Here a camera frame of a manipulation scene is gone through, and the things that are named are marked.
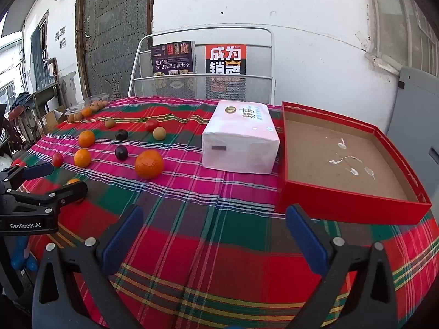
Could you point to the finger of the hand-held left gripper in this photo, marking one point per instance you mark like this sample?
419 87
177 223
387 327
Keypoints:
37 170
73 192

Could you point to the white metal mesh rack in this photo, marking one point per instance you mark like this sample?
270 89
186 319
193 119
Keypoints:
264 89

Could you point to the clear plastic clamshell container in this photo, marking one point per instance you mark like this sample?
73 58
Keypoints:
99 96

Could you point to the grey plastic door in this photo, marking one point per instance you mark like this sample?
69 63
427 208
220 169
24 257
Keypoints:
411 116

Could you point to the barred window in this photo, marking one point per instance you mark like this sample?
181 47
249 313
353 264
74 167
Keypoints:
422 41

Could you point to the window with blue curtain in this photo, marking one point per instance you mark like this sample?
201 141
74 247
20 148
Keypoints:
37 48

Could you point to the pile of small brown fruits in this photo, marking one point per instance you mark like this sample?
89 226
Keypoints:
97 105

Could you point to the red tomato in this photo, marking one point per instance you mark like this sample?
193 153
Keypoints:
151 124
57 159

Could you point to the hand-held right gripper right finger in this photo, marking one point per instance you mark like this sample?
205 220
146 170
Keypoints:
305 236

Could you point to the metal workbench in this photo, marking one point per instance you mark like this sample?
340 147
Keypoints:
44 90

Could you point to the white tissue pack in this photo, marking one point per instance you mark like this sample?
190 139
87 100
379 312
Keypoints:
240 150

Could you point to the dark purple cookbook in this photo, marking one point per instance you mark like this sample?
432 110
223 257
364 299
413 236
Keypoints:
173 65

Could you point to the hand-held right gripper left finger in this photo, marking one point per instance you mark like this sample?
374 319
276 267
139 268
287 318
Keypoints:
125 236

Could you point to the small orange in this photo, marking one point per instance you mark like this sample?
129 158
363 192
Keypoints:
86 111

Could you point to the blue plastic object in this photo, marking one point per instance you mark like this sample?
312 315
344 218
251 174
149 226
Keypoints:
20 257

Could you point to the red plaid tablecloth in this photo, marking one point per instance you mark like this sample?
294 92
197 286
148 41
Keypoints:
205 229

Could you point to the red cardboard box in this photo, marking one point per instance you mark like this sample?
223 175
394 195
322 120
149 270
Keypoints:
343 209

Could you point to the dark purple plum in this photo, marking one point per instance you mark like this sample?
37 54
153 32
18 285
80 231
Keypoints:
121 152
121 134

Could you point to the red and black book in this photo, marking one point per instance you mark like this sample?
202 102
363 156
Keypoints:
224 58

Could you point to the studded metal door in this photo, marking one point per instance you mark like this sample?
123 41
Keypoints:
113 41

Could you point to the brown kiwi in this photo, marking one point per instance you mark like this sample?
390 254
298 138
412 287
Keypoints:
159 133
109 122

